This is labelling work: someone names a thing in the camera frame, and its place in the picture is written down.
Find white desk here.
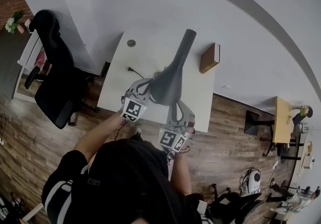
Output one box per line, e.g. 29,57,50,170
96,31,218,134

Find black floor cable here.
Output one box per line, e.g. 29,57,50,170
0,114,7,138

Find person's black shirt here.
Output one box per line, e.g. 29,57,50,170
41,139,201,224

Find white flowers in pink vase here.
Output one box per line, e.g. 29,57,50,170
5,11,26,34

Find white round table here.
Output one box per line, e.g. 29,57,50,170
292,134,315,177

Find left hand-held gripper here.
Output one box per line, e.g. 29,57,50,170
121,78,152,123

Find black office chair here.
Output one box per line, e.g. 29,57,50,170
25,9,101,130

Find person's left forearm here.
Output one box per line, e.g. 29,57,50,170
72,112,126,166

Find person's right forearm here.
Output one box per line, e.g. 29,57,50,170
170,151,193,196

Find brown hardcover book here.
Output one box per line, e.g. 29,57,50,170
199,43,221,74

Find white round robot device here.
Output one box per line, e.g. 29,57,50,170
240,169,261,193

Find yellow table with black base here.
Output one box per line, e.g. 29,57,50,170
244,96,294,157

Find black swivel chair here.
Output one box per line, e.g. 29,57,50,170
209,184,264,224

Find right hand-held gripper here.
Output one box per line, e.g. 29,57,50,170
159,101,193,153

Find person's right hand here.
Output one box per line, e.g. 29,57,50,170
187,115,197,135

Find pink bag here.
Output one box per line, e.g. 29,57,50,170
36,51,47,67

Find grey hair dryer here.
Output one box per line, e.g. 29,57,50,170
147,29,198,107

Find black power cable with plug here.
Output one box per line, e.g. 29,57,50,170
126,66,151,80

